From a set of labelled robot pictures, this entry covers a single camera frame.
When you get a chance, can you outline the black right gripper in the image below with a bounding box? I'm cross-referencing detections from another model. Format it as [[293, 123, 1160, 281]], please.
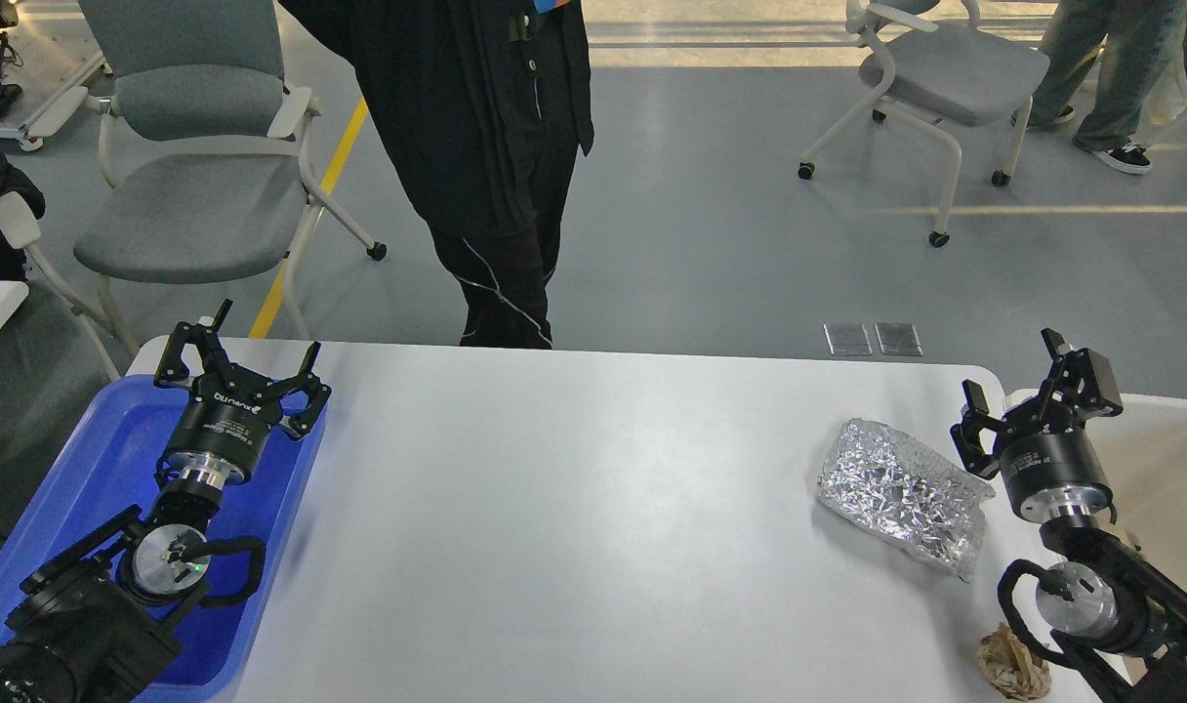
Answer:
[[950, 328, 1124, 521]]

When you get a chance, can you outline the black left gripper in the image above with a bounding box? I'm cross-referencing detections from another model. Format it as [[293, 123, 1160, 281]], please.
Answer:
[[153, 300, 331, 485]]

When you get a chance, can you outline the silver foil bag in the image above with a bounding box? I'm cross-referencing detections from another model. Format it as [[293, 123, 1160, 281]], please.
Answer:
[[815, 418, 996, 583]]

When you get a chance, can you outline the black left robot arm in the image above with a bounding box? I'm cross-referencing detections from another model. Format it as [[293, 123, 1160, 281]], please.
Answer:
[[0, 302, 331, 702]]

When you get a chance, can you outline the robot base on cart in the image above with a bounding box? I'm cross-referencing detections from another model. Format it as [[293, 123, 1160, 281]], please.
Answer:
[[0, 1, 104, 151]]

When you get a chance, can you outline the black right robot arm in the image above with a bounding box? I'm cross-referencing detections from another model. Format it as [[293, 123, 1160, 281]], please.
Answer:
[[950, 328, 1187, 702]]

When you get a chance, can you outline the beige plastic bin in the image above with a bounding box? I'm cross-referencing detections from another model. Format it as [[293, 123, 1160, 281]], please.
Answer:
[[1003, 390, 1187, 684]]

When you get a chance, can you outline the metal floor socket right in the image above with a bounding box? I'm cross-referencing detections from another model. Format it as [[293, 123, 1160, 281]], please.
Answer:
[[875, 323, 923, 357]]

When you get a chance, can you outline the metal floor socket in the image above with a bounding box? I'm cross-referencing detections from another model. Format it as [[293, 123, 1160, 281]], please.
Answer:
[[875, 323, 923, 357], [824, 323, 874, 357]]

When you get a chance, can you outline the blue plastic tray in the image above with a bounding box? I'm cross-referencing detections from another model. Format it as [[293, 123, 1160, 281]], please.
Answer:
[[0, 375, 326, 702]]

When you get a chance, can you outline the metal floor socket left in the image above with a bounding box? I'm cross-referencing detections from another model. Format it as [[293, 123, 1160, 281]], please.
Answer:
[[824, 323, 874, 357]]

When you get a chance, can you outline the grey office chair left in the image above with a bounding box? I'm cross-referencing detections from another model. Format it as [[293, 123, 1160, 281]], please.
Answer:
[[74, 1, 388, 352]]

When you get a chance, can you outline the grey office chair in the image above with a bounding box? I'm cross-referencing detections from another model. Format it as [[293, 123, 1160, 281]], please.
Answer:
[[74, 1, 388, 352], [798, 1, 1049, 248]]

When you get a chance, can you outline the crumpled brown paper ball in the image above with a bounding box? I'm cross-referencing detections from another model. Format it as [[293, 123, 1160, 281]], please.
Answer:
[[975, 622, 1052, 702]]

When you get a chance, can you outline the white armrest chair left edge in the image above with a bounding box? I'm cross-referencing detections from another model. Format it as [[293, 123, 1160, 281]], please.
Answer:
[[0, 191, 121, 382]]

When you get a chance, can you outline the grey office chair right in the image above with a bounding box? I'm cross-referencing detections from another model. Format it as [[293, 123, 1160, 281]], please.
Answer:
[[798, 1, 1049, 248]]

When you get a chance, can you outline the person in black coat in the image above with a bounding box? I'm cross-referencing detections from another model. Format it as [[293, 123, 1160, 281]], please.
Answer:
[[284, 1, 594, 349]]

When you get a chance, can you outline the person in grey jeans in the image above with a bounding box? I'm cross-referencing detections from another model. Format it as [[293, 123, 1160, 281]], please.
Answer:
[[1027, 1, 1187, 175]]

